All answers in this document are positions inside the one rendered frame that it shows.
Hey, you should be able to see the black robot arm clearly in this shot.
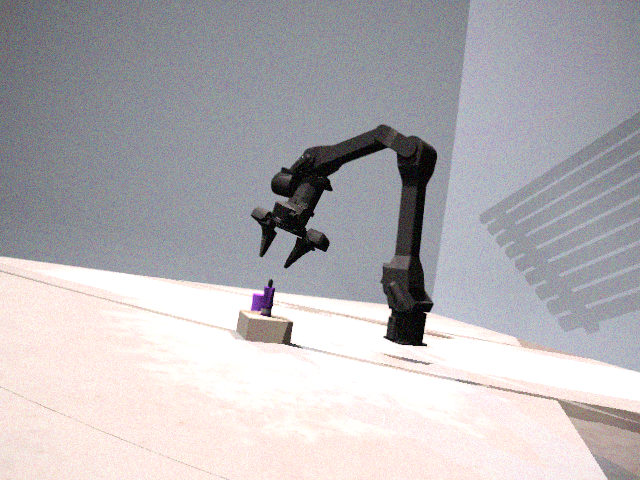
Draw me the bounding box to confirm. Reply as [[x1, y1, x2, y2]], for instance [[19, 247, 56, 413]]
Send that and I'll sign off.
[[271, 125, 437, 347]]

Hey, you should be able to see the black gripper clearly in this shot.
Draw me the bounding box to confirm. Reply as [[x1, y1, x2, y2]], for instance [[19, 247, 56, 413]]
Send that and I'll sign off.
[[250, 195, 330, 269]]

